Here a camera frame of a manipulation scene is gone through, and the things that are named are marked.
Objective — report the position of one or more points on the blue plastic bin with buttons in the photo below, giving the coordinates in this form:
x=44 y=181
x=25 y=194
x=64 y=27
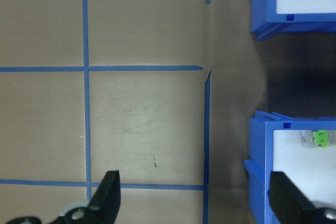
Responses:
x=258 y=142

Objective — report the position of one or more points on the blue plastic bin with capacitors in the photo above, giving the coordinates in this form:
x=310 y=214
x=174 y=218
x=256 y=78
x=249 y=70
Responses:
x=260 y=3

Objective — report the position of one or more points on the green and grey connector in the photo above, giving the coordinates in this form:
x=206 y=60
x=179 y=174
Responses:
x=320 y=138

